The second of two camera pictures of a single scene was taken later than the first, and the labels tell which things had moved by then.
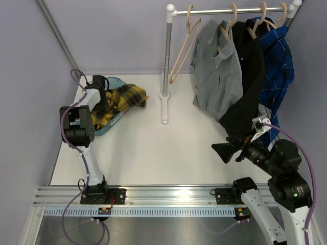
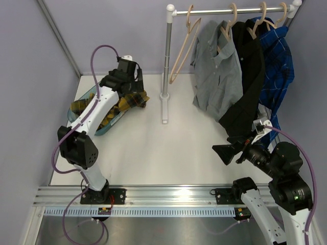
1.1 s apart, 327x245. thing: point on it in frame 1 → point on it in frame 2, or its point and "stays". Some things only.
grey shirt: x=218 y=76 stays
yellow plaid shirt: x=120 y=99 stays
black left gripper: x=104 y=105 → x=136 y=86
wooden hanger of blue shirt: x=275 y=26 stays
